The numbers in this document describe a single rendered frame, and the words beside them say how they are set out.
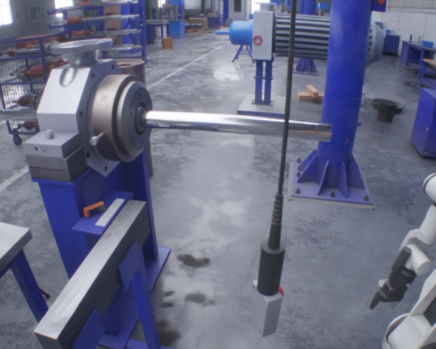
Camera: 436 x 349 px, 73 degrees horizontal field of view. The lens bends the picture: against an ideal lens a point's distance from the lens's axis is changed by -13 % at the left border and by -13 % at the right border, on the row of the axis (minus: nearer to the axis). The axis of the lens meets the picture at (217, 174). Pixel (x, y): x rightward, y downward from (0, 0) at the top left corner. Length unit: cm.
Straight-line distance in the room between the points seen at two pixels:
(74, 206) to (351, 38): 223
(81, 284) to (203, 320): 107
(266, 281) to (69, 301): 53
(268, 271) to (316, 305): 144
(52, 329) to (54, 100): 84
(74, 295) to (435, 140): 399
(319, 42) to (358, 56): 194
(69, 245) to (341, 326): 147
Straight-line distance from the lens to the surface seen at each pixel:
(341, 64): 276
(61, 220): 143
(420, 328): 115
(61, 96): 137
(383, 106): 533
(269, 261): 61
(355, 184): 319
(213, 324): 191
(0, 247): 122
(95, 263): 102
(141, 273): 133
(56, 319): 91
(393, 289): 131
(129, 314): 198
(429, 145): 429
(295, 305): 203
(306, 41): 465
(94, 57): 145
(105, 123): 130
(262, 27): 467
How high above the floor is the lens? 154
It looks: 28 degrees down
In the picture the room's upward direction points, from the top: straight up
